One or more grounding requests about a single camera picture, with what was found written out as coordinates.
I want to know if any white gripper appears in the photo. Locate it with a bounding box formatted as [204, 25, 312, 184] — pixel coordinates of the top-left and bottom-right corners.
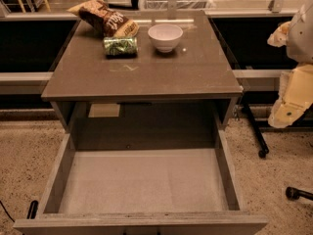
[267, 22, 313, 128]

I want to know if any green soda can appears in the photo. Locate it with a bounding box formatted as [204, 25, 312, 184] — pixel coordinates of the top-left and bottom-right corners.
[103, 37, 138, 56]

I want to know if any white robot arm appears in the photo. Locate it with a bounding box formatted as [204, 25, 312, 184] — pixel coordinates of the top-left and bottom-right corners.
[267, 0, 313, 128]

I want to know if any grey cabinet with top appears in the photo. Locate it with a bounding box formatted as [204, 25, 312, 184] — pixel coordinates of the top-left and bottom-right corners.
[42, 12, 243, 151]

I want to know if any open grey top drawer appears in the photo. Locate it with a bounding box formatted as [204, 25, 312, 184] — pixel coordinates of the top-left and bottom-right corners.
[14, 131, 268, 235]

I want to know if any black stand leg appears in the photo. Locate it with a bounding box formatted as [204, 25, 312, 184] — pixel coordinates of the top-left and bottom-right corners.
[243, 102, 269, 159]

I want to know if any black chair leg caster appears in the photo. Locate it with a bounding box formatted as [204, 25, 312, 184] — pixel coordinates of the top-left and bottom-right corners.
[286, 187, 313, 201]

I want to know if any white bowl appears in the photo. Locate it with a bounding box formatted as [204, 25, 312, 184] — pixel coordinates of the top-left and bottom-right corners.
[148, 23, 183, 53]

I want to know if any brown chip bag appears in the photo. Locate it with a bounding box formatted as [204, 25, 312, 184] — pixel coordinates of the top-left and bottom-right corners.
[68, 0, 139, 37]

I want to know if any wire mesh basket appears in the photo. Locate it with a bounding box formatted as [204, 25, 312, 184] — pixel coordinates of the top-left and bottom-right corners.
[139, 0, 216, 10]

